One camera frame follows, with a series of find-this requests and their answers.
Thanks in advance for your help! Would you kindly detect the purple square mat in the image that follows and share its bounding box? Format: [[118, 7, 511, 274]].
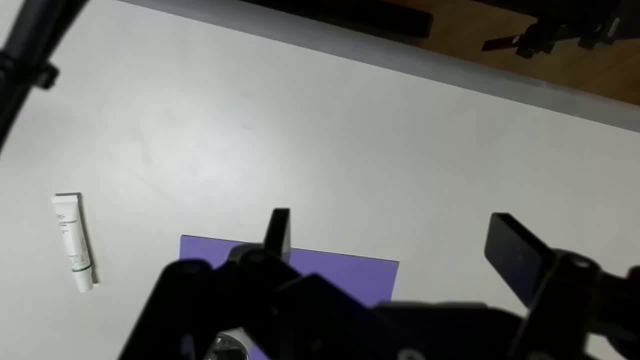
[[178, 232, 401, 311]]

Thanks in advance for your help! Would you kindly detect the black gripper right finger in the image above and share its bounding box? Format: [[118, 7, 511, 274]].
[[482, 213, 605, 329]]

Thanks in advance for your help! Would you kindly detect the white squeeze tube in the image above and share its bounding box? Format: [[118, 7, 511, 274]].
[[51, 193, 99, 294]]

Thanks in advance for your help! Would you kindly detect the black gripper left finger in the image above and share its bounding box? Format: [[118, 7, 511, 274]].
[[225, 207, 302, 288]]

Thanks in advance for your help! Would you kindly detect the dark floor object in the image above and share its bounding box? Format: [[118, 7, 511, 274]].
[[242, 0, 436, 47]]

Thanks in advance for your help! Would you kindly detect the black camera stand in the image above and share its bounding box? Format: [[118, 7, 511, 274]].
[[482, 0, 640, 61]]

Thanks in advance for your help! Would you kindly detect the white cup with sliding lid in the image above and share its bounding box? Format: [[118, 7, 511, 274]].
[[202, 327, 260, 360]]

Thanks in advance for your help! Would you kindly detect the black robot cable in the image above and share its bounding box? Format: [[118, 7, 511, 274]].
[[0, 0, 90, 153]]

